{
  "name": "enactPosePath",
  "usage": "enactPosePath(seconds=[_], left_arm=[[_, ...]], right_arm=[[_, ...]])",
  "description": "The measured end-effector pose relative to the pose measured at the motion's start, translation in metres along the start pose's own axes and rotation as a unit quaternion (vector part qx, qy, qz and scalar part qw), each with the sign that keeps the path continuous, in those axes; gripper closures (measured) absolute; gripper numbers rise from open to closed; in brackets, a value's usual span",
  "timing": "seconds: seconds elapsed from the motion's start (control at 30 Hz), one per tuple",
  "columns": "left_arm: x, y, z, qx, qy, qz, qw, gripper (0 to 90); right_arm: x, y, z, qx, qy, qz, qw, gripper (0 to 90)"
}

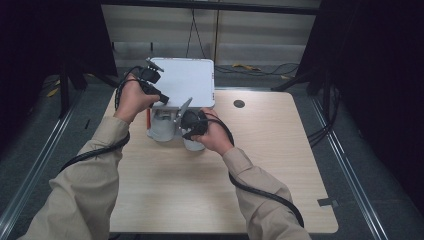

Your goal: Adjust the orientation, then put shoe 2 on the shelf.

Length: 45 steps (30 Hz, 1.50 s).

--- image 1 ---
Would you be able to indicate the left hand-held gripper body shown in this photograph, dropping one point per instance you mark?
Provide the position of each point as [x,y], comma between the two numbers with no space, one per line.
[150,74]

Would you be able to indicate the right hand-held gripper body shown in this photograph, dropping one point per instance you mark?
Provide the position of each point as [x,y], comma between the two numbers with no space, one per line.
[193,121]

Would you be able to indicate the person's left hand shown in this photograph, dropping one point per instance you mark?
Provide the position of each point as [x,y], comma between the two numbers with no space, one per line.
[133,100]

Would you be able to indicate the person's right hand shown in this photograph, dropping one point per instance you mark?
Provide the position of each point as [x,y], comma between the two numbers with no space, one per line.
[215,135]

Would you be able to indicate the dark round table grommet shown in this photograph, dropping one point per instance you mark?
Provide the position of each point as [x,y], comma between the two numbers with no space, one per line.
[239,103]

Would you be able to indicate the yellow floor tape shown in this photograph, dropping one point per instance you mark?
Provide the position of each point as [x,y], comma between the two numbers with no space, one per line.
[246,67]
[52,92]

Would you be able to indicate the black metal stand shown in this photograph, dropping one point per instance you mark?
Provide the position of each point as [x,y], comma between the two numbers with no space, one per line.
[310,80]
[65,90]

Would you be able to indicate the black horizontal bar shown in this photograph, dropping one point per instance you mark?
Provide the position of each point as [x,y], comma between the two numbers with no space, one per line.
[213,6]

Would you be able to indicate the grey tape strip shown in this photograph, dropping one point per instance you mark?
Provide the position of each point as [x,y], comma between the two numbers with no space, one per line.
[328,202]

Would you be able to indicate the metal floor rail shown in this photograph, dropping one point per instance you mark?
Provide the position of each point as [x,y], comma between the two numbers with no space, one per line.
[31,166]
[350,166]

